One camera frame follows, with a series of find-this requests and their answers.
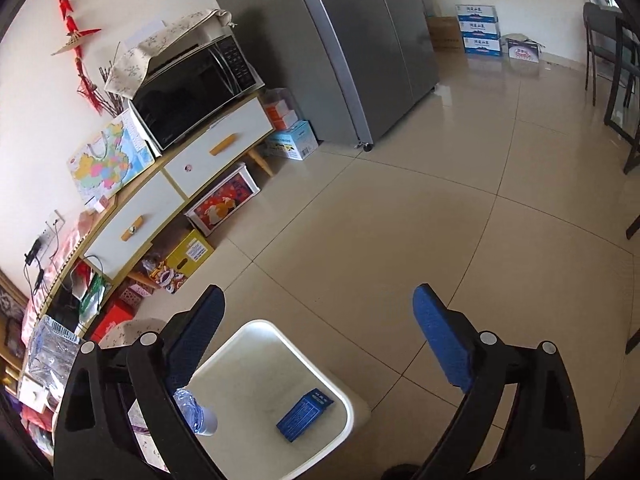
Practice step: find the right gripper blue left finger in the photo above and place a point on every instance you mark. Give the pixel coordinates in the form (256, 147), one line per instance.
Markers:
(118, 417)

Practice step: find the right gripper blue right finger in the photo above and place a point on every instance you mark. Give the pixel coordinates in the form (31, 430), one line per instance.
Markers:
(543, 437)

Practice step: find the clear plastic water bottle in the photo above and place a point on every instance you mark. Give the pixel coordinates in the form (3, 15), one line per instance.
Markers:
(202, 421)

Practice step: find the blue cardboard box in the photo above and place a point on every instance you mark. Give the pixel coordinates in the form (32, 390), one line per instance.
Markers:
(303, 414)

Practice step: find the white plastic trash bin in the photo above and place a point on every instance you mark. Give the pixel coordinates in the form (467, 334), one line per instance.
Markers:
(250, 383)

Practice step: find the cherry print tablecloth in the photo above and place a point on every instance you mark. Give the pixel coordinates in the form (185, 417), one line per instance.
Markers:
(122, 335)

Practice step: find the yellow cardboard box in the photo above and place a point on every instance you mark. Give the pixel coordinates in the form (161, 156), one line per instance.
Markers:
(175, 257)

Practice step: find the white wooden TV cabinet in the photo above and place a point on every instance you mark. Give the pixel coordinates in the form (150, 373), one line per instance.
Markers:
(119, 237)

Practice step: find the red white gift box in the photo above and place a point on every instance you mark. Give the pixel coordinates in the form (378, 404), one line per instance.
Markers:
(221, 201)

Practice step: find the colourful map puzzle board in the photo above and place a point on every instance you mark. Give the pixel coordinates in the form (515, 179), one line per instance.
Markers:
(108, 162)

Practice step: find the black microwave oven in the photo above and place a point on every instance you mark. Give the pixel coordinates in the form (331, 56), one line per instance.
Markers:
(192, 87)

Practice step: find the light blue carton box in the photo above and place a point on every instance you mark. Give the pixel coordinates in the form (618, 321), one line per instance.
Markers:
(296, 143)

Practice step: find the floral cloth on microwave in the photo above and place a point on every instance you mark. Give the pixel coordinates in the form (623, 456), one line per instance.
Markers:
(129, 71)

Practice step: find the black dining chair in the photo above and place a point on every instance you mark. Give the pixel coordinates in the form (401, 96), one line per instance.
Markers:
(600, 28)

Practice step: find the stacked blue white cartons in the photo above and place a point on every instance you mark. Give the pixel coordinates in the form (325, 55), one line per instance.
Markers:
(479, 29)

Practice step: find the brown cardboard box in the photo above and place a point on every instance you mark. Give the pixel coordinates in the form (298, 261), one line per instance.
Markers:
(445, 33)

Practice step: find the silver double-door refrigerator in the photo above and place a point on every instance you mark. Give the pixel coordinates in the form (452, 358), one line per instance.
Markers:
(355, 68)

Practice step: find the red hanging wall ornament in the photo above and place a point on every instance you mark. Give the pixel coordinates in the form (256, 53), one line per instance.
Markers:
(75, 39)

